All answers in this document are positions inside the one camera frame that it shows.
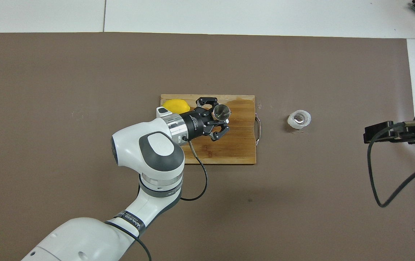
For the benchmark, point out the wooden cutting board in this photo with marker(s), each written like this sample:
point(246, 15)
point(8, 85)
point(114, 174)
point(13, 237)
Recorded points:
point(236, 145)

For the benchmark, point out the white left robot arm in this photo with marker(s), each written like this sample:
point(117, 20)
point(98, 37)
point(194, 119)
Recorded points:
point(138, 145)

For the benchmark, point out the steel jigger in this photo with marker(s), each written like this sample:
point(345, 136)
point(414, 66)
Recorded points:
point(221, 112)

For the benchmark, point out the yellow lemon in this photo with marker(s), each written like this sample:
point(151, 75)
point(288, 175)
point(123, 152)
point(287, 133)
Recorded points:
point(176, 105)

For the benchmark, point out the small clear glass cup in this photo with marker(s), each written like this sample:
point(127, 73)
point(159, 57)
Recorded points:
point(299, 119)

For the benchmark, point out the brown table mat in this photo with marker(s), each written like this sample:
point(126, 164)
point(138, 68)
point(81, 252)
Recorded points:
point(84, 72)

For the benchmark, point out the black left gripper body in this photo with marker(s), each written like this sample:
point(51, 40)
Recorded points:
point(196, 123)

